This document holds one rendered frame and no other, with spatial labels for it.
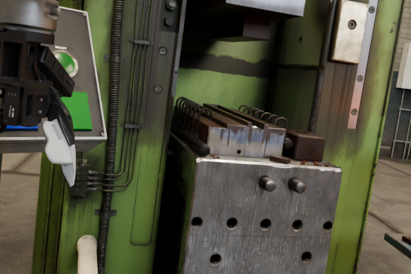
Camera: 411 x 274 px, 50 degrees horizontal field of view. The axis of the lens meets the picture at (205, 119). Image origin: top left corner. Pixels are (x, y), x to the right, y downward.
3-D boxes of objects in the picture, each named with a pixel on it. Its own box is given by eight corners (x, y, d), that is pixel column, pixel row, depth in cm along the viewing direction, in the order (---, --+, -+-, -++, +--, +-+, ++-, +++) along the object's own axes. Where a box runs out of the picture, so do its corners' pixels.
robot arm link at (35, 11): (16, -2, 60) (73, 5, 59) (13, 32, 61) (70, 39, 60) (-18, -12, 53) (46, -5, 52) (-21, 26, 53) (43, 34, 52)
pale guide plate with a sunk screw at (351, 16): (359, 63, 127) (369, 3, 125) (332, 60, 124) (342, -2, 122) (355, 63, 129) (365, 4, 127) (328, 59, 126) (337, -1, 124)
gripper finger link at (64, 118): (49, 156, 59) (18, 99, 59) (55, 154, 61) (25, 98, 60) (79, 140, 58) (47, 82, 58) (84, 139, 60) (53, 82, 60)
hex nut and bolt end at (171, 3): (175, 27, 113) (178, -1, 113) (164, 25, 113) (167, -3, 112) (173, 27, 116) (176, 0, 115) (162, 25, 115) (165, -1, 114)
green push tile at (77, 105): (93, 129, 82) (87, 91, 84) (53, 129, 77) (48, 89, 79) (89, 132, 83) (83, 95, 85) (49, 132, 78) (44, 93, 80)
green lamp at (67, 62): (74, 77, 83) (77, 54, 82) (48, 74, 81) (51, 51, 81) (75, 76, 86) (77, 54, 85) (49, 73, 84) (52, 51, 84)
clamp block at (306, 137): (323, 162, 115) (327, 137, 114) (293, 159, 112) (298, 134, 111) (301, 151, 126) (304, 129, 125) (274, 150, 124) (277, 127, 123)
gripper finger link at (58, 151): (54, 196, 55) (18, 131, 55) (73, 185, 61) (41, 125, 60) (74, 185, 54) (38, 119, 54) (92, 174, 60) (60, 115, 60)
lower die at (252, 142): (281, 159, 111) (286, 126, 110) (205, 153, 106) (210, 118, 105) (229, 130, 151) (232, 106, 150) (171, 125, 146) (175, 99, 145)
